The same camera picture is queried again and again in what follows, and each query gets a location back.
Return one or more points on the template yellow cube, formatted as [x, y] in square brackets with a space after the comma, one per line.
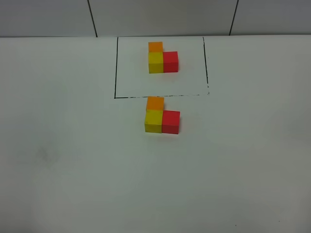
[155, 62]

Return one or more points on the template red cube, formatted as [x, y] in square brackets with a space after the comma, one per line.
[170, 61]

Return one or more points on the template orange cube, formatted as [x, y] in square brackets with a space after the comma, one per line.
[155, 46]

